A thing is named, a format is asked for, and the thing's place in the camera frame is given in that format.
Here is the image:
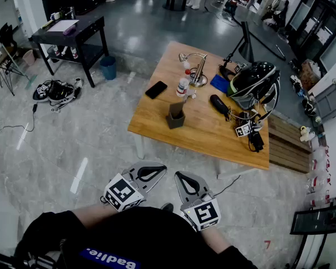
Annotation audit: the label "light wooden table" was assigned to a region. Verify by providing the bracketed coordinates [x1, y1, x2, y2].
[127, 40, 270, 180]

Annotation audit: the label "black cable bundle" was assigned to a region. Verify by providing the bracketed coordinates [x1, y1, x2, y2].
[247, 130, 265, 153]

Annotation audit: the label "dark brown pen holder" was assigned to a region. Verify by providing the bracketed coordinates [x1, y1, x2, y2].
[165, 101, 186, 130]

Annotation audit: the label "row of clear plastic bottles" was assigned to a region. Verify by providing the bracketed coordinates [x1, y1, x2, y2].
[303, 143, 332, 208]

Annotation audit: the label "black side table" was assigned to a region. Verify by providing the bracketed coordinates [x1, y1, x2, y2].
[30, 15, 110, 89]

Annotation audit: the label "person's black clothed torso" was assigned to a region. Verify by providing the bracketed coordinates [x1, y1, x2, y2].
[0, 207, 260, 269]

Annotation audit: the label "person's left forearm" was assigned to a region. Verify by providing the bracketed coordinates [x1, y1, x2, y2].
[72, 204, 119, 230]

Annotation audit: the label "black flat monitor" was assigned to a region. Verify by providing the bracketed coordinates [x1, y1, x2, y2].
[290, 201, 336, 236]

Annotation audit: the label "black white patterned tag block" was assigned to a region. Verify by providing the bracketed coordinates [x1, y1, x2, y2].
[235, 123, 253, 138]

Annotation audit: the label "person's right forearm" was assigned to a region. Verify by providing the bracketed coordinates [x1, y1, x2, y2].
[198, 226, 234, 255]

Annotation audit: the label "blue waste bin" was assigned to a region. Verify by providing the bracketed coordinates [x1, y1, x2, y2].
[99, 55, 118, 81]

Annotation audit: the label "black headset gear pile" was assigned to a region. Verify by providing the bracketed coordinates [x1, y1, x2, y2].
[32, 77, 85, 113]

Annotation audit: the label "clear bottle with red cap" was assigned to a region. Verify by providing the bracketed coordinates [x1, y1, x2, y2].
[175, 69, 192, 98]

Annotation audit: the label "tangled thin cables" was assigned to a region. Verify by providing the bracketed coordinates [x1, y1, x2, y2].
[226, 107, 267, 126]

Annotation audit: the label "black white green helmet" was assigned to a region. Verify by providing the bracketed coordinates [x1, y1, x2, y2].
[226, 61, 281, 123]

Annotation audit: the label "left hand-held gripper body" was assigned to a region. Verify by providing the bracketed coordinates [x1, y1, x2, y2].
[102, 161, 167, 212]

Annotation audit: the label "black desk lamp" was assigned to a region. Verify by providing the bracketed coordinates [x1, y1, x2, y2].
[218, 21, 255, 81]

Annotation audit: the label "black metal chair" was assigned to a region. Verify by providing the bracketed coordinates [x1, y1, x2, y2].
[0, 22, 28, 96]

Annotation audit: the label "black oblong case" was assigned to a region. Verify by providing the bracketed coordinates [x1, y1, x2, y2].
[209, 94, 231, 115]

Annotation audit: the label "silver metal desk lamp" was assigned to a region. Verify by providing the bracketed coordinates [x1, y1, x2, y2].
[179, 52, 209, 89]

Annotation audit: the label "grey plastic crate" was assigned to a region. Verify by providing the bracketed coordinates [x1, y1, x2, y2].
[310, 76, 336, 123]

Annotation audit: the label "wooden slatted pallet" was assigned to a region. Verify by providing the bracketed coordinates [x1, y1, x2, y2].
[268, 113, 313, 174]

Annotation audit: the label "black adapter with cable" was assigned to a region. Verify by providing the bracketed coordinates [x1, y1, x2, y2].
[0, 102, 39, 136]

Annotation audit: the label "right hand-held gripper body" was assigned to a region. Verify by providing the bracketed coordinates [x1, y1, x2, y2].
[174, 171, 222, 231]

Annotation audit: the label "pink waste bin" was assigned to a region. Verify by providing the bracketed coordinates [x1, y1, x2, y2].
[22, 49, 36, 67]

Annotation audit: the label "blue cloth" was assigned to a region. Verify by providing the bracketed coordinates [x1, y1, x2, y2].
[209, 73, 231, 94]

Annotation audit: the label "white paper sheet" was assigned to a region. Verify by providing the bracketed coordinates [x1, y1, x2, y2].
[46, 19, 80, 33]

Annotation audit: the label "black smartphone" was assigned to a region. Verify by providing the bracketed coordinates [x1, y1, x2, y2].
[144, 80, 169, 100]

